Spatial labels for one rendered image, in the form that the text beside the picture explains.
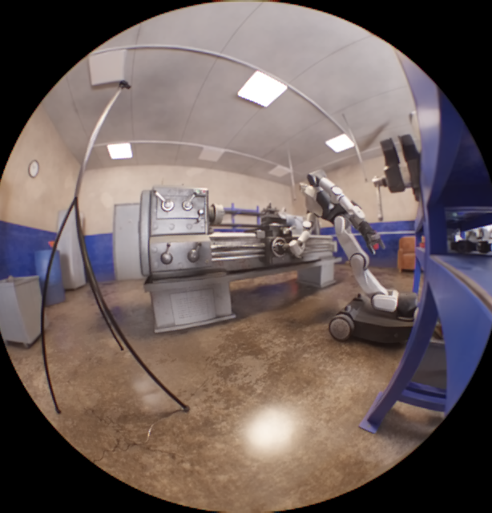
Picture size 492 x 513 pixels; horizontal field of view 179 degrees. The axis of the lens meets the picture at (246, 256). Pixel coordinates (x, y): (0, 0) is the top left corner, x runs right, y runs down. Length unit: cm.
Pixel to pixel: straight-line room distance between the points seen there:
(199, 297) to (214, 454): 122
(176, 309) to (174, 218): 80
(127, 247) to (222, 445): 459
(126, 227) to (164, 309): 364
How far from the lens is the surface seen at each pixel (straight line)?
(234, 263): 161
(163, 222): 143
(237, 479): 71
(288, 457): 73
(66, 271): 440
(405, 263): 446
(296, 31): 283
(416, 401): 77
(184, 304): 145
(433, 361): 99
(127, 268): 476
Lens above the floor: 70
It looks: 3 degrees down
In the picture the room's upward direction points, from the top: 3 degrees counter-clockwise
